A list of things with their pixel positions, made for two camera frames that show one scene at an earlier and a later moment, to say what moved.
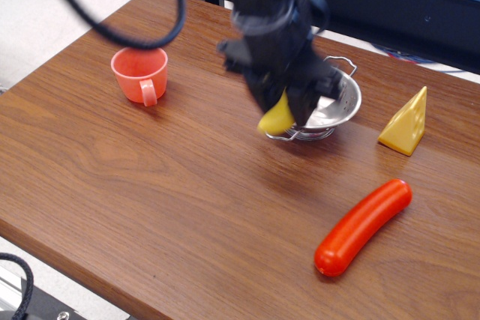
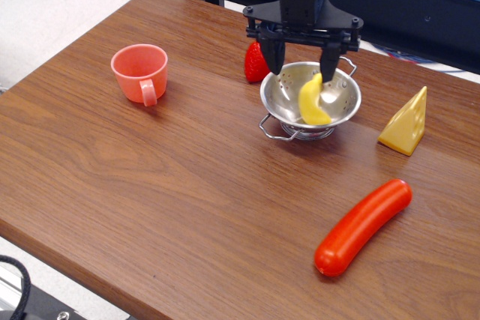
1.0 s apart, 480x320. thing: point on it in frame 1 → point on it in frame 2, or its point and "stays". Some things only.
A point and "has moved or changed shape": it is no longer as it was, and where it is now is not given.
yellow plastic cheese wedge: x=408 y=127 stays
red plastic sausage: x=335 y=253 stays
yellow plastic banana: x=278 y=119 has moved or changed shape
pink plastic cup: x=142 y=73 stays
